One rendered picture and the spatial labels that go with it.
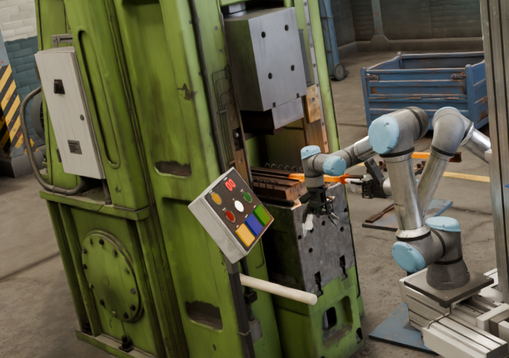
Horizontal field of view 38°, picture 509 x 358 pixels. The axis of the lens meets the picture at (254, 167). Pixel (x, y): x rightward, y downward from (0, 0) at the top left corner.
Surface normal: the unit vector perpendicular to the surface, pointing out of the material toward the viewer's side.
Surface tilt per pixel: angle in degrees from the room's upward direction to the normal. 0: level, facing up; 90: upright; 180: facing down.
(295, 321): 89
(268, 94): 90
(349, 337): 90
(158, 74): 89
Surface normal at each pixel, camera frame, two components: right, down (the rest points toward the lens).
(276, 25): 0.71, 0.09
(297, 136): -0.69, 0.32
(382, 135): -0.82, 0.18
